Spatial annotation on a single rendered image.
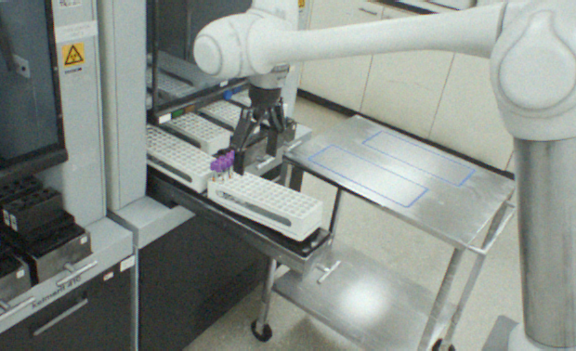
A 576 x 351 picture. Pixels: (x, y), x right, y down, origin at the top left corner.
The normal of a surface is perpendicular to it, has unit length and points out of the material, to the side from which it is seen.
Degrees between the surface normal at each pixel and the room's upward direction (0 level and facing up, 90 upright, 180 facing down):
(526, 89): 84
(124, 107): 90
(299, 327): 0
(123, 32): 90
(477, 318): 0
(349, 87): 90
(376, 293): 0
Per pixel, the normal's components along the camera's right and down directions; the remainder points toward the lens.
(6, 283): 0.82, 0.40
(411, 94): -0.56, 0.37
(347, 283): 0.14, -0.84
